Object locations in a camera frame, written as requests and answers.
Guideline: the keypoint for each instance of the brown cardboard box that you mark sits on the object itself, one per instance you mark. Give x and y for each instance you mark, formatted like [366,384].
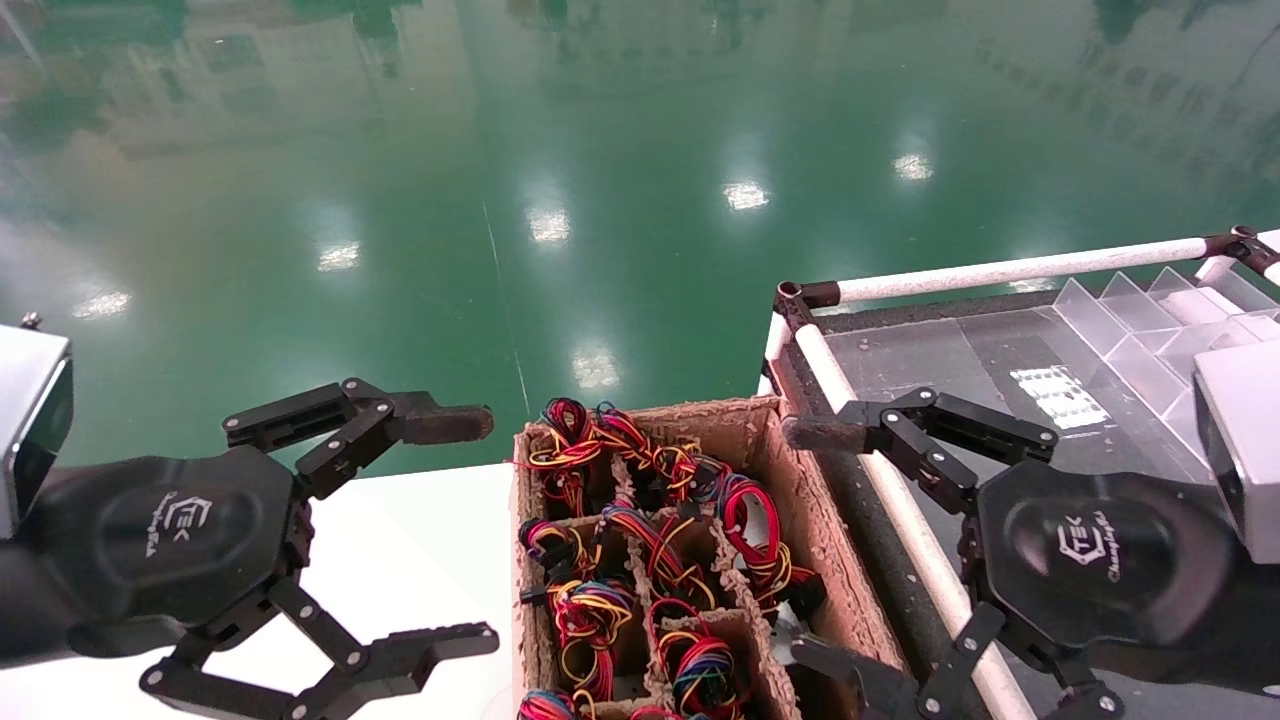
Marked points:
[760,430]

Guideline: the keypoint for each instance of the clear acrylic divider tray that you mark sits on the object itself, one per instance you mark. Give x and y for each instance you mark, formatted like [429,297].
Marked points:
[1110,330]

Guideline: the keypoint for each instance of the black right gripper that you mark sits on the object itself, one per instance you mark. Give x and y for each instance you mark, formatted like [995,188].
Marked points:
[1090,550]

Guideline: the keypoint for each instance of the long white frame pipe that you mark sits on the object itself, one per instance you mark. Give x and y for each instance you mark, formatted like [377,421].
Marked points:
[1000,270]
[830,370]

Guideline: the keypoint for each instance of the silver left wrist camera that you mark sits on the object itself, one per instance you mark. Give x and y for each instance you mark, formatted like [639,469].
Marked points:
[25,420]

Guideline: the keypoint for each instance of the cardboard divider grid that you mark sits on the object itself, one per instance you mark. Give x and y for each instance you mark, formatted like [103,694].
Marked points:
[762,695]

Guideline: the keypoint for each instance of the black pipe corner connector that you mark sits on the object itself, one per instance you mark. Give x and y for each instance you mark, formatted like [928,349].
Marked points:
[815,295]
[1240,245]

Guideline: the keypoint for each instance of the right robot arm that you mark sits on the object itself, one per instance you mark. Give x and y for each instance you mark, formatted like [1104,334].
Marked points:
[1250,640]

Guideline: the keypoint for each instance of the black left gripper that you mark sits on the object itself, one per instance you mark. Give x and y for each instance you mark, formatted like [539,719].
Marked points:
[180,540]

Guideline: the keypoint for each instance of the short white frame pipe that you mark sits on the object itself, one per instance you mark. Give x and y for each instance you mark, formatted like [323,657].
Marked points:
[773,350]
[1213,270]

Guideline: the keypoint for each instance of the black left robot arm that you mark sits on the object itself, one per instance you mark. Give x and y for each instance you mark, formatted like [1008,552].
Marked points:
[20,610]

